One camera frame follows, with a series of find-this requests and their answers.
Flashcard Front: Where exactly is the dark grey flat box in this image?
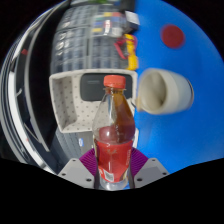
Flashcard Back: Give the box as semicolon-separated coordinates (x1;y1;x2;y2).
71;132;98;158

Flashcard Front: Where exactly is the black box with white label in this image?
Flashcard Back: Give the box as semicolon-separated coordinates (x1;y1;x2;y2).
124;9;141;31

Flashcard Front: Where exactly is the clear organiser with coloured parts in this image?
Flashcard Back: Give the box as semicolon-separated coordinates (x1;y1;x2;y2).
90;11;129;38

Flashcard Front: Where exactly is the white dotted storage tray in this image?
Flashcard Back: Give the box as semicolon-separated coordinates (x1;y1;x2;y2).
48;68;139;134

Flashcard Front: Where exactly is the grey small-parts drawer cabinet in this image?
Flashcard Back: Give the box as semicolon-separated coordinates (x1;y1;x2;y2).
88;35;126;70
59;5;94;33
49;31;92;74

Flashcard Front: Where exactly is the yellow multimeter with red leads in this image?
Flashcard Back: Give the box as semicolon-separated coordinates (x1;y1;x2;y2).
114;33;139;72

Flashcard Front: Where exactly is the black overhead shelf unit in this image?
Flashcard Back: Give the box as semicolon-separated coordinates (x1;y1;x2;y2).
1;3;73;168

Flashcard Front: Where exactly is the flat round red coaster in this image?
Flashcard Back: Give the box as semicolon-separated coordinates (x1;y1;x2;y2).
160;23;186;50

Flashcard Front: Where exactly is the white ceramic mug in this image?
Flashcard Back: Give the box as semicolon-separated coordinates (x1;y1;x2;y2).
135;67;195;116

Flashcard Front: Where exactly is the black zip case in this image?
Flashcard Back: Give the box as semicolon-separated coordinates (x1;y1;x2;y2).
79;73;134;102

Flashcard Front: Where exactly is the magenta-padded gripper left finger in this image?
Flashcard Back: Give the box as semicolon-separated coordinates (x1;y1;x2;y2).
57;148;100;189

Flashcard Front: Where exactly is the red-labelled clear drink bottle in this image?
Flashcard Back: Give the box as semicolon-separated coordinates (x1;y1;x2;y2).
92;74;136;192

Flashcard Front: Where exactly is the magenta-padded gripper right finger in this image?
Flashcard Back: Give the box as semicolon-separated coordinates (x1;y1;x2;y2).
128;147;170;190

